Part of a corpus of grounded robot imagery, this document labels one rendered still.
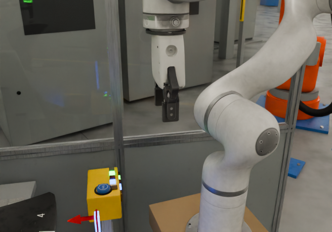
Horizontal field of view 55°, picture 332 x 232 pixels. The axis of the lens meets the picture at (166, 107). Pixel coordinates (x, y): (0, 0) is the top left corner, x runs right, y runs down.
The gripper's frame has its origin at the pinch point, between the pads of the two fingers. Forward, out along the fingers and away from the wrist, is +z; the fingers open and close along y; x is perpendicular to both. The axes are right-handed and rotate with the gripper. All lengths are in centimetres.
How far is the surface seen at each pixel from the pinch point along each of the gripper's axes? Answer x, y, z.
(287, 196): -130, 136, 143
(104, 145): 14, 71, 45
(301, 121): -224, 263, 139
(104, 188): 14.1, 24.2, 34.8
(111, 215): 12.7, 21.5, 43.0
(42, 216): 27.6, 2.8, 25.3
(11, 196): 52, 58, 57
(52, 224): 25.4, 0.9, 26.1
